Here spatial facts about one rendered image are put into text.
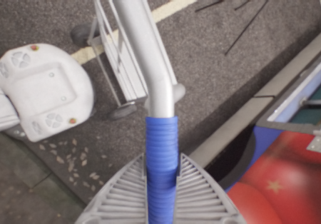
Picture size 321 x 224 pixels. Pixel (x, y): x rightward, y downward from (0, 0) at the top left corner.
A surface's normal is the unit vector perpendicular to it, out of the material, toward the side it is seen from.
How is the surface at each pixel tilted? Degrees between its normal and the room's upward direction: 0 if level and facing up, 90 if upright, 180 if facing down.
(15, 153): 0
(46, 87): 0
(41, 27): 0
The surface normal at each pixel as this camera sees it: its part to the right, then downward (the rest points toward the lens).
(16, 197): 0.43, -0.04
